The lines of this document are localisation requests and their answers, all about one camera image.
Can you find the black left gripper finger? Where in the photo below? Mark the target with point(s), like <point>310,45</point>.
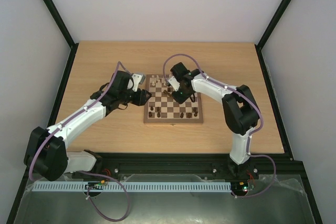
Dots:
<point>144,98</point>
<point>144,93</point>

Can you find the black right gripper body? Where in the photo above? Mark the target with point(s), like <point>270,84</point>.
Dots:
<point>181,95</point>

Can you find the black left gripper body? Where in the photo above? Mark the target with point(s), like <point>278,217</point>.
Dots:
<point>124,96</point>

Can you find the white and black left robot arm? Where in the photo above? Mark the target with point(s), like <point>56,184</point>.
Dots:
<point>47,153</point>

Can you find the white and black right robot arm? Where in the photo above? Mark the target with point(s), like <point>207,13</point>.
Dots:
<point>240,108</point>

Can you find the wooden chessboard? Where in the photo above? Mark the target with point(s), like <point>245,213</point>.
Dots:
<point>170,110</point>

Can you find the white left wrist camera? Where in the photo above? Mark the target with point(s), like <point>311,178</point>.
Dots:
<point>136,80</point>

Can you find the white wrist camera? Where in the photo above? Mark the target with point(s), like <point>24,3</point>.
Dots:
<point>173,83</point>
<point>136,80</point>

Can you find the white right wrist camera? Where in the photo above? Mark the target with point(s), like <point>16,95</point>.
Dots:
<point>173,83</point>

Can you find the black aluminium frame rail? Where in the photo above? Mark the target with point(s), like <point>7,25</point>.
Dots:
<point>211,166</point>

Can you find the light blue slotted cable duct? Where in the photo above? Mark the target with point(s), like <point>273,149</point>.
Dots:
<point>135,187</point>

